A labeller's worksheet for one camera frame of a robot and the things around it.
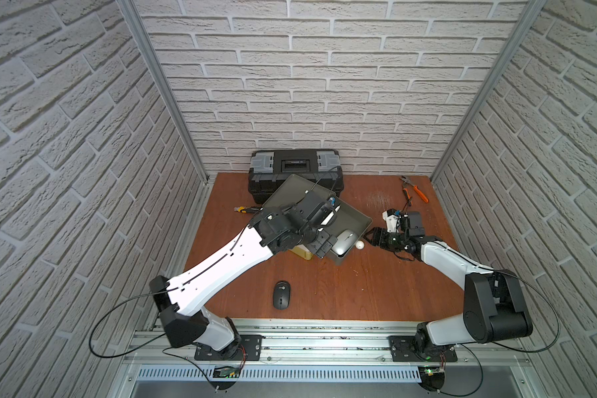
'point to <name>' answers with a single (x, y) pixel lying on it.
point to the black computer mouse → (281, 295)
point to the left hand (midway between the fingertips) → (323, 228)
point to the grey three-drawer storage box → (349, 225)
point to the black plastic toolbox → (270, 168)
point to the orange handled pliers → (405, 183)
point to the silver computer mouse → (345, 240)
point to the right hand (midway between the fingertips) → (372, 237)
